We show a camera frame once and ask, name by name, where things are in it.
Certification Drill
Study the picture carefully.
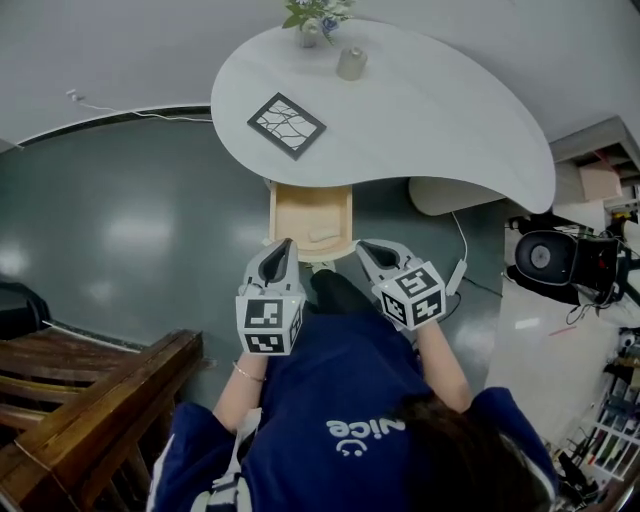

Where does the cluttered storage rack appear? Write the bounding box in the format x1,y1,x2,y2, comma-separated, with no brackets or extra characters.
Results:
543,327,640,504

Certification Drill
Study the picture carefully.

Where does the white power adapter cable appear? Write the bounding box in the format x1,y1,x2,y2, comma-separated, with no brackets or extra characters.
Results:
443,209,472,297

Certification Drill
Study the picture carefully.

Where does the navy blue shirt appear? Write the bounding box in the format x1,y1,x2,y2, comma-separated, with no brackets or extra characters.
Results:
146,303,559,512

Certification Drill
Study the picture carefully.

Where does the white desk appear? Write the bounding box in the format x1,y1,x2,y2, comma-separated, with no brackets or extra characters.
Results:
210,18,558,216

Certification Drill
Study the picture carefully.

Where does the beige candle jar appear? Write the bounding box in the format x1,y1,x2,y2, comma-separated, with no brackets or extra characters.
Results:
335,45,370,82

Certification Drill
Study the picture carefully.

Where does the black framed picture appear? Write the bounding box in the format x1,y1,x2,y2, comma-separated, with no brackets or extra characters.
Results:
245,91,328,163

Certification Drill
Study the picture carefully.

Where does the person's black trouser leg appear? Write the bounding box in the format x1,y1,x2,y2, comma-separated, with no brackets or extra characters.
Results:
308,269,377,317

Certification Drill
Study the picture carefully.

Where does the black floor cable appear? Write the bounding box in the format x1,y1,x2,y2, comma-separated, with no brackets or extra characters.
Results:
446,276,504,322

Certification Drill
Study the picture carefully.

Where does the vase with flowers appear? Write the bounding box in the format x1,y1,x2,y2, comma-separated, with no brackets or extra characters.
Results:
281,0,357,49

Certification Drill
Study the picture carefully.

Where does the thin wrist bracelet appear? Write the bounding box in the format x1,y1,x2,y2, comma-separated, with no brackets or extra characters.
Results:
231,360,268,384

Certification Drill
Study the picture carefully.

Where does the grey open shelf unit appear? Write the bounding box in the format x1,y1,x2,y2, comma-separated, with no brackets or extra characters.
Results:
548,115,640,203

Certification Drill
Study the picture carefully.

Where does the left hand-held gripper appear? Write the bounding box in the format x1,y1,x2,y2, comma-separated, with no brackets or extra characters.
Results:
234,238,307,357

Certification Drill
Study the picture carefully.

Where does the wooden desk drawer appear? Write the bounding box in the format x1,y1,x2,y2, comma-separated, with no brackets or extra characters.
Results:
268,181,356,263

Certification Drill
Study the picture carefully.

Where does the white wall cable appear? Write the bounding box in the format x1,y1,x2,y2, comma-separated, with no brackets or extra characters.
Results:
65,88,214,124

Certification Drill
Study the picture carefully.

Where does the black object on floor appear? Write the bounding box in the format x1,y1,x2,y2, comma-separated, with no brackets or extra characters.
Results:
0,281,52,342

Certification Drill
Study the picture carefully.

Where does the black wheeled machine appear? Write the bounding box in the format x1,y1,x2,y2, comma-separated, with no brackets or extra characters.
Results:
505,228,632,307

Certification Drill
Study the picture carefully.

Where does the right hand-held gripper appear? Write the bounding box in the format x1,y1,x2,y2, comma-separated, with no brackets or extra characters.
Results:
355,239,447,332

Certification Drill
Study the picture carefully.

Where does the person's right forearm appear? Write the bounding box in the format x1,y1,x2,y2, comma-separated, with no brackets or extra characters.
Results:
412,315,474,414

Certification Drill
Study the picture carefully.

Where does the white shoulder strap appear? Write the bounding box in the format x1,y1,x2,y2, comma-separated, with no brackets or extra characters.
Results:
212,406,264,504

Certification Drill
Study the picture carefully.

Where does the person's left forearm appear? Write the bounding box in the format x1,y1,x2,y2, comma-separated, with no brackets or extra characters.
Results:
213,350,269,432

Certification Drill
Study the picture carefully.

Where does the black baseboard strip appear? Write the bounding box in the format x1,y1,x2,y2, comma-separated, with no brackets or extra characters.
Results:
16,103,214,149

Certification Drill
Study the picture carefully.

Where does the dark wooden bench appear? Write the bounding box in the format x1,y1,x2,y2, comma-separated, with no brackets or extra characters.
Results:
0,326,205,512

